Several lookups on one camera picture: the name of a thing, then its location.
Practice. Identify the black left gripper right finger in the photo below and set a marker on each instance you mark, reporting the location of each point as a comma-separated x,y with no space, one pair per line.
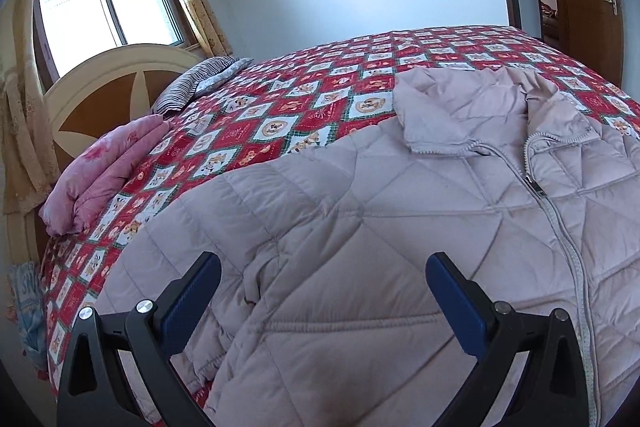
552,389

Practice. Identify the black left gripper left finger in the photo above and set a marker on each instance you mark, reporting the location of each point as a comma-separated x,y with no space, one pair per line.
94,389

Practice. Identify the pale pink quilted down jacket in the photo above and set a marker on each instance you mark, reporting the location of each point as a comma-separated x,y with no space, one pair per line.
323,316

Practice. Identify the blue patterned cloth bundle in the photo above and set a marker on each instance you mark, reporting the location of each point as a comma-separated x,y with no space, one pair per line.
27,309

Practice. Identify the pink folded blanket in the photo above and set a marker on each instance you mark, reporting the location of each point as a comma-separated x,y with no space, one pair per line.
91,180

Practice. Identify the yellow left curtain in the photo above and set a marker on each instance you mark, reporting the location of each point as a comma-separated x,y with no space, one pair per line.
27,149

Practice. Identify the cream and brown headboard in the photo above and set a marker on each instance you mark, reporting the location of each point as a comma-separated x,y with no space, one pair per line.
100,94

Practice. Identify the striped grey pillow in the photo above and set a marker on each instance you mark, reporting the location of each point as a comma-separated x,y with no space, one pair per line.
201,79

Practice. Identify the red patterned bed quilt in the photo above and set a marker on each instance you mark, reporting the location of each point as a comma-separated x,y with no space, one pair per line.
307,98

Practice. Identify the silver door handle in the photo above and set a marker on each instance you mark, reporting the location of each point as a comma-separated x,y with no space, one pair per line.
614,6

